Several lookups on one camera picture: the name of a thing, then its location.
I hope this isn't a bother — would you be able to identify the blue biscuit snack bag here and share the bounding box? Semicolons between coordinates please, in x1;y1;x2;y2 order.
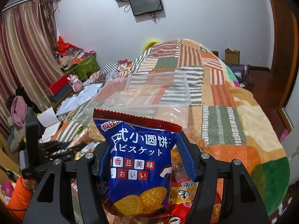
93;109;182;216

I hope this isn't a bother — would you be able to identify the yellow orange snack bag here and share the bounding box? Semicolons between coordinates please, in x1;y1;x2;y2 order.
169;181;198;208

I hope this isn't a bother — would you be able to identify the white plastic bag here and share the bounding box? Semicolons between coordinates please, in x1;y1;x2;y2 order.
56;83;103;116

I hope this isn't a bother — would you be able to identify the red flat box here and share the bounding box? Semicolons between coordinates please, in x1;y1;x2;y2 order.
45;75;69;97

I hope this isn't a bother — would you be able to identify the pink plush toy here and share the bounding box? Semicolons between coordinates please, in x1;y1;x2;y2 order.
67;74;84;94

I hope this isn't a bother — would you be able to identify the clear plastic storage bin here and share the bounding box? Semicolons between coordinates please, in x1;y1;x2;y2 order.
84;71;191;128

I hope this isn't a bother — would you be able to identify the patchwork striped blanket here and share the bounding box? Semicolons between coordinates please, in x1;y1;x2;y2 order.
38;38;291;224

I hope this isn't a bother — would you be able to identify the striped pink beige curtain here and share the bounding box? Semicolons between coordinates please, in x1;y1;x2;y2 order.
1;0;62;138

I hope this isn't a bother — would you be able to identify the green storage box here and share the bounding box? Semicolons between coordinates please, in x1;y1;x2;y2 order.
74;55;100;82

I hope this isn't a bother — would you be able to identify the brown paper bag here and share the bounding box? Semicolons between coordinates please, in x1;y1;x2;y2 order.
224;48;240;65

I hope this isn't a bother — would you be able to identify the yellow pillow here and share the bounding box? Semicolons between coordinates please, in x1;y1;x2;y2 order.
141;39;160;53

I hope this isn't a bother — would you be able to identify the wall mounted black monitor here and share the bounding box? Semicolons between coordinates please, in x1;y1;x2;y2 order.
129;0;163;17

